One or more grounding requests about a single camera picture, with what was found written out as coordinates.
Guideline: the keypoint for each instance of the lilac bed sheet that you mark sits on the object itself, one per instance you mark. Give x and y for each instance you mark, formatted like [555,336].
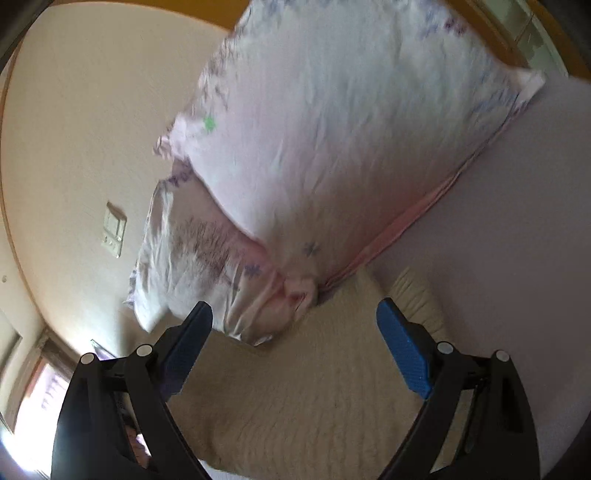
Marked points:
[506,257]

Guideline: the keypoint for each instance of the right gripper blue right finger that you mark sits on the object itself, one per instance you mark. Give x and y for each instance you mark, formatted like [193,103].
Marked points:
[499,437]

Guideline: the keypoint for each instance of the dark framed window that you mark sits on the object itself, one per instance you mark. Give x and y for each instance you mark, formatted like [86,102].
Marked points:
[29,419]

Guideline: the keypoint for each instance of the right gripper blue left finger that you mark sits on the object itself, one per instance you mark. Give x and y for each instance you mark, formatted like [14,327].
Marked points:
[90,440]

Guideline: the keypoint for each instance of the white floral pillow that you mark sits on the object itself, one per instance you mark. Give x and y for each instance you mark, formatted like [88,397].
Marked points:
[192,252]

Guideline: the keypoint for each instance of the beige wall switch plate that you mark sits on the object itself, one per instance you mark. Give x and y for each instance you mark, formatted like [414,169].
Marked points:
[113,230]

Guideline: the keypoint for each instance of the beige cable knit sweater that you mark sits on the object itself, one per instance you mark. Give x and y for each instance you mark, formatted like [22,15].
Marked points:
[324,400]

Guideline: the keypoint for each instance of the pink floral pillow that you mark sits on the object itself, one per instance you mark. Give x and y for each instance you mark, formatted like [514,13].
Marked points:
[324,129]

